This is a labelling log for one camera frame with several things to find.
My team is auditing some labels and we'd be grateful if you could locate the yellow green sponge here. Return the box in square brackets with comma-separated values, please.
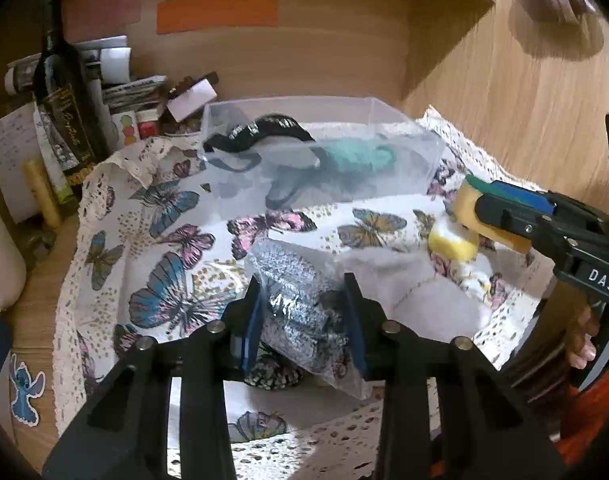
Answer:
[452, 174, 531, 254]

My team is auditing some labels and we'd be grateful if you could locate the white cloth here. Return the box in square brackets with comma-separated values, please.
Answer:
[336, 248, 491, 342]

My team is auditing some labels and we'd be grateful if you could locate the grey sock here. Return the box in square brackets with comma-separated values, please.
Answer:
[245, 238, 371, 400]

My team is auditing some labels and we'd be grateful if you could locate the teal green sock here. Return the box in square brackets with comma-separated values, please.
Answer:
[312, 139, 397, 174]

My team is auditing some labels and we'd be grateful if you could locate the person's right hand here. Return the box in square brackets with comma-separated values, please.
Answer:
[565, 306, 599, 370]

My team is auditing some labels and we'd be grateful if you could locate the blue stitch sticker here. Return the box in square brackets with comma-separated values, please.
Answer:
[10, 353, 46, 427]

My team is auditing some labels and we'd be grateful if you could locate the butterfly print tablecloth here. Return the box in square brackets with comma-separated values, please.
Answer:
[52, 104, 558, 480]

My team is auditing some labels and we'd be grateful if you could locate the beige cylinder container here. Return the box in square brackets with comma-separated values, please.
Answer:
[0, 215, 27, 310]

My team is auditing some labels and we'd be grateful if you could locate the clear plastic storage box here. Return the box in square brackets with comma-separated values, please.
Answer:
[200, 96, 445, 220]

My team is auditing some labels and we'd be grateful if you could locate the small white pink box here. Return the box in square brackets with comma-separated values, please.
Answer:
[167, 79, 218, 122]

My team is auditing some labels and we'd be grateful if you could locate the white handwritten paper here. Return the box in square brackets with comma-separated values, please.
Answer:
[0, 102, 42, 223]

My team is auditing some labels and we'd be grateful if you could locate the dark wine bottle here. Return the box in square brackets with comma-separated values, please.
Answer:
[32, 0, 108, 200]

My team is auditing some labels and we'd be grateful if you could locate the stack of magazines and books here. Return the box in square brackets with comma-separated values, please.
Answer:
[5, 40, 166, 154]

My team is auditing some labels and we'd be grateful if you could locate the orange paper note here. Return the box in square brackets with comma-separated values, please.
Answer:
[156, 0, 280, 35]

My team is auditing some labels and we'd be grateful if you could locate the pink paper note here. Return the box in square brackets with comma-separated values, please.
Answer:
[64, 0, 142, 42]

